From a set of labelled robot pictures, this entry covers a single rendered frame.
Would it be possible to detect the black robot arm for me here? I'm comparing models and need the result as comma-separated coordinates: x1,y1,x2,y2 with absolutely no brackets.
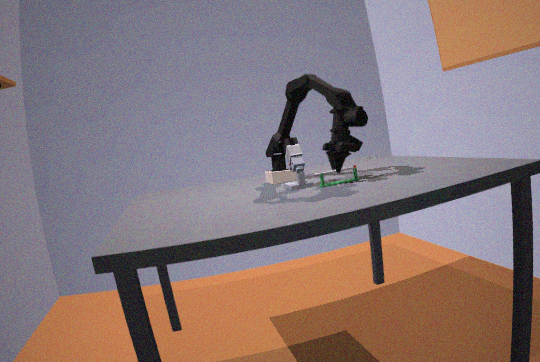
266,74,368,171

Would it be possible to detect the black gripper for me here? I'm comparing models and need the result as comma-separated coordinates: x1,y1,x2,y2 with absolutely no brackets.
323,126,356,173

